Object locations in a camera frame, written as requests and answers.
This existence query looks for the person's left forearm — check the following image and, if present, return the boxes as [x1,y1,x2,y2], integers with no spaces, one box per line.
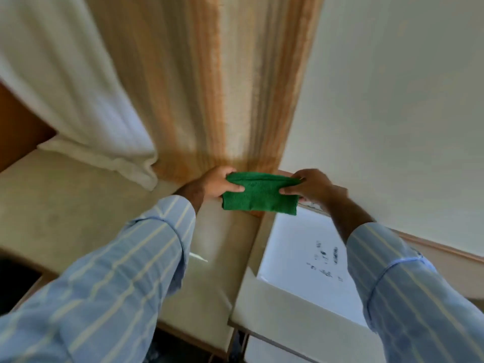
[0,183,206,363]

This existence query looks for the green cloth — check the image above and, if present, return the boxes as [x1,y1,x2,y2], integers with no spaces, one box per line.
[221,171,302,216]

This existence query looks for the brown wooden panel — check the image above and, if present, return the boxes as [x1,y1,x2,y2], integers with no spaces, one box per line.
[0,82,58,173]

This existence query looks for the white sheer curtain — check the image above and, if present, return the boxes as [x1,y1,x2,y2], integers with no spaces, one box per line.
[0,0,159,192]

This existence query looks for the person's right hand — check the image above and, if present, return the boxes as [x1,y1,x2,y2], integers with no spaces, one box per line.
[279,169,349,207]

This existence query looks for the brown striped curtain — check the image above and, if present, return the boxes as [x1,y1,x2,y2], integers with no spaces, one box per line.
[84,0,326,186]

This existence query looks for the beige seat cushion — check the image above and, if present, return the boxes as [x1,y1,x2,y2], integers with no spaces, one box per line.
[0,149,266,357]

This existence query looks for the person's right forearm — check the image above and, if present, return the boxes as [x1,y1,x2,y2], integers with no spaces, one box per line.
[324,189,484,363]

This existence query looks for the person's left hand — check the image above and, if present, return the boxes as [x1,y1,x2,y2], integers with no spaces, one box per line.
[197,166,246,201]

